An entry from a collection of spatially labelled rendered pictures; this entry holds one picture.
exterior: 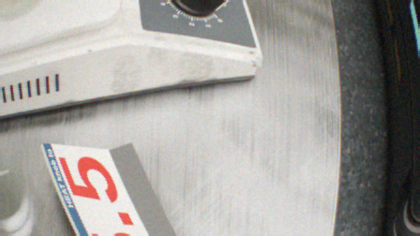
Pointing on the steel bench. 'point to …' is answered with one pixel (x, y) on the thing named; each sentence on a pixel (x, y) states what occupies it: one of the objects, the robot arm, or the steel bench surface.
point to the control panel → (234, 18)
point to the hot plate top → (56, 22)
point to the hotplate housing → (116, 65)
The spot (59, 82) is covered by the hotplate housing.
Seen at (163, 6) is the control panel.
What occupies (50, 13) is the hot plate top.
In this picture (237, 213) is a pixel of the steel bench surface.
